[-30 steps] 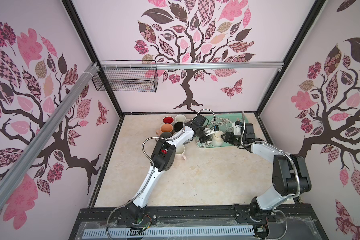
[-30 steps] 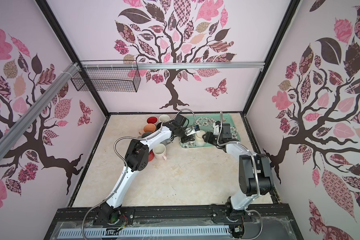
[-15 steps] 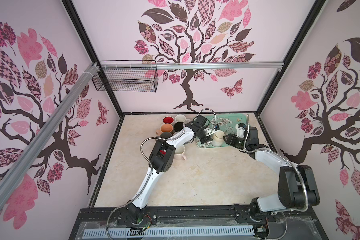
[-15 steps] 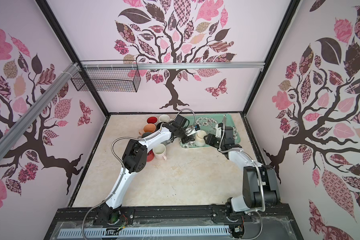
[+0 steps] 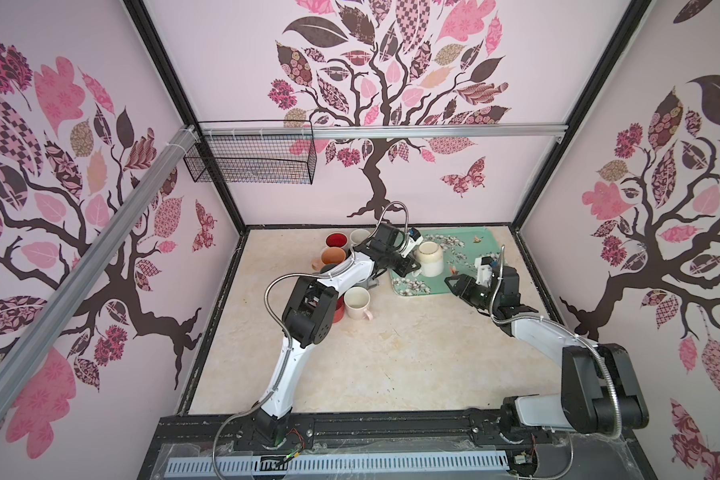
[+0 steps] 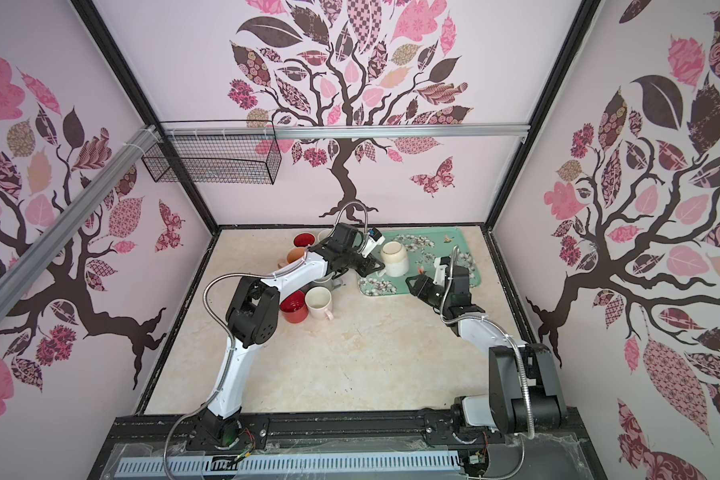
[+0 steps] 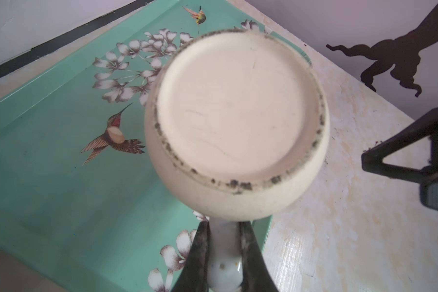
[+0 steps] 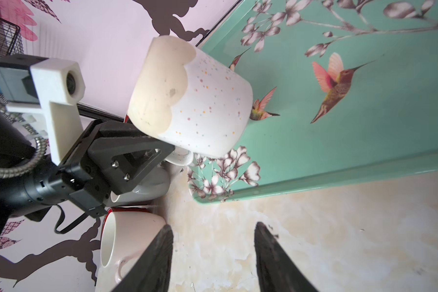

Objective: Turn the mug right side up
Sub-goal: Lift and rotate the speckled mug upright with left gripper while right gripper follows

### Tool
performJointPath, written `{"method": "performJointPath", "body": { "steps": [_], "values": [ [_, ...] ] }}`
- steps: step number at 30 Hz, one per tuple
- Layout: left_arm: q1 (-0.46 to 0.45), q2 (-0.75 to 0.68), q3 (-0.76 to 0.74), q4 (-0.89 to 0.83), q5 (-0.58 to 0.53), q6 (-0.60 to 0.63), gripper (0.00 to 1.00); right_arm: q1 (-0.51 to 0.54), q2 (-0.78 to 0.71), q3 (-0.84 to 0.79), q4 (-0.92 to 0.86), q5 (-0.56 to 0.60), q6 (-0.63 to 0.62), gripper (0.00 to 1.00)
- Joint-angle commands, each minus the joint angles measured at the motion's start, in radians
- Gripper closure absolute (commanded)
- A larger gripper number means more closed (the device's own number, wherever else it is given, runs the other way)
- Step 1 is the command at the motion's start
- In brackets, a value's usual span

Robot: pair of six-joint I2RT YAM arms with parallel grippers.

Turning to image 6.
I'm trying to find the white mug red inside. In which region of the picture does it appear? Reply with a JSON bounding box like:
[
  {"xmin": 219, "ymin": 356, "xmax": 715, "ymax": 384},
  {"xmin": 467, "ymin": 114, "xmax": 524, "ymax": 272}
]
[{"xmin": 293, "ymin": 232, "xmax": 317, "ymax": 248}]

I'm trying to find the peach and cream mug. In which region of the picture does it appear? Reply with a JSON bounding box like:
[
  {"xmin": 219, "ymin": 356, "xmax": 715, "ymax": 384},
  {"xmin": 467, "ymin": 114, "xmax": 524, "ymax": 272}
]
[{"xmin": 278, "ymin": 247, "xmax": 307, "ymax": 269}]

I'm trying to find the pale pink mug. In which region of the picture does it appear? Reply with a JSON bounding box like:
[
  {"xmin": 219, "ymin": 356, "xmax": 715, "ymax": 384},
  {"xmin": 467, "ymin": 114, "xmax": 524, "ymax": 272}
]
[{"xmin": 305, "ymin": 287, "xmax": 334, "ymax": 321}]

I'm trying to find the grey mug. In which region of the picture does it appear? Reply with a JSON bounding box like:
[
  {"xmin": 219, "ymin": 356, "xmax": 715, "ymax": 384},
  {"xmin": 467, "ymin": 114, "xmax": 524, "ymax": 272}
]
[{"xmin": 312, "ymin": 274, "xmax": 344, "ymax": 291}]

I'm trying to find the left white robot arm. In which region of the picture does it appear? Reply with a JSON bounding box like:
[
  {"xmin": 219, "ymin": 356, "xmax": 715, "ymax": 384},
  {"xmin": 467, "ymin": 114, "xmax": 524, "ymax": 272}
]
[{"xmin": 197, "ymin": 223, "xmax": 385, "ymax": 441}]

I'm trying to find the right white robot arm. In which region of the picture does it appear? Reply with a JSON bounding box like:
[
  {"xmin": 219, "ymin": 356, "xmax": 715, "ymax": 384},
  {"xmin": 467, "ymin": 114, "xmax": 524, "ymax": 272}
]
[{"xmin": 405, "ymin": 264, "xmax": 568, "ymax": 438}]

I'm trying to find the mint green floral tray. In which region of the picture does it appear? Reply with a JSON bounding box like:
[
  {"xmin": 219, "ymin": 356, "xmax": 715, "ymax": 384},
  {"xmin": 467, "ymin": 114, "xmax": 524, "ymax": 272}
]
[{"xmin": 357, "ymin": 227, "xmax": 482, "ymax": 297}]

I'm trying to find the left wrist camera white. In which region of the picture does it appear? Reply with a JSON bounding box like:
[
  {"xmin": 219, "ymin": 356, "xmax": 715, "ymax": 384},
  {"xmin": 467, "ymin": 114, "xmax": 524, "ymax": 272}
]
[{"xmin": 359, "ymin": 228, "xmax": 385, "ymax": 258}]

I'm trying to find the aluminium rail back wall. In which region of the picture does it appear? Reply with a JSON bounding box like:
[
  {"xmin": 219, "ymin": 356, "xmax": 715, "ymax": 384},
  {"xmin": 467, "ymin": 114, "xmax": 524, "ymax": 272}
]
[{"xmin": 164, "ymin": 123, "xmax": 530, "ymax": 140}]

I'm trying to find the aluminium rail wall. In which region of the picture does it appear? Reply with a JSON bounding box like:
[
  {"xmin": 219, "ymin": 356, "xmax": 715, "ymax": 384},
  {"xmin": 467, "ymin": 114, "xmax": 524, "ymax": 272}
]
[
  {"xmin": 0, "ymin": 126, "xmax": 159, "ymax": 323},
  {"xmin": 164, "ymin": 123, "xmax": 530, "ymax": 140}
]

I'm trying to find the black wire basket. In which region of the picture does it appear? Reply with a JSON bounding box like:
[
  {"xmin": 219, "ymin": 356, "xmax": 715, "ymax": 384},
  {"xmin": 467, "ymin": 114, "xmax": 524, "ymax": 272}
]
[{"xmin": 141, "ymin": 119, "xmax": 283, "ymax": 185}]

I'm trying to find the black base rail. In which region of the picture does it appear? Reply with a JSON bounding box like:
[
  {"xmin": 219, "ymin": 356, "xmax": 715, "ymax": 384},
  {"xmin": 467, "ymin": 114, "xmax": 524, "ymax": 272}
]
[{"xmin": 90, "ymin": 403, "xmax": 605, "ymax": 479}]

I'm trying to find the white slotted cable duct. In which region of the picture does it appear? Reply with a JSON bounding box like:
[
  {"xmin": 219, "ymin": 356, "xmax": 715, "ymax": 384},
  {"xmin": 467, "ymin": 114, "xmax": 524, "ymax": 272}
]
[{"xmin": 113, "ymin": 451, "xmax": 461, "ymax": 479}]

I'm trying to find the aluminium rail left wall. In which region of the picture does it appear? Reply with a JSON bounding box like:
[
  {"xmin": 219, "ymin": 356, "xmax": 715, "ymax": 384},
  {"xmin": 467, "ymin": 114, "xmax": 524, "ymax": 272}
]
[{"xmin": 0, "ymin": 126, "xmax": 159, "ymax": 323}]

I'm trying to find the black corner frame post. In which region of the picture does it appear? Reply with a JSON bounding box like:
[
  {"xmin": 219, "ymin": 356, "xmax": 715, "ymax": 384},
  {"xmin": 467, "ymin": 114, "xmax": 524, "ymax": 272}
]
[{"xmin": 70, "ymin": 0, "xmax": 220, "ymax": 235}]

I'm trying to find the black right corner post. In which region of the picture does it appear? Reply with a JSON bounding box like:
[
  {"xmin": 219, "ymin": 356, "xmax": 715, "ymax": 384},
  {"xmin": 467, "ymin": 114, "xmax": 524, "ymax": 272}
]
[{"xmin": 483, "ymin": 0, "xmax": 601, "ymax": 232}]

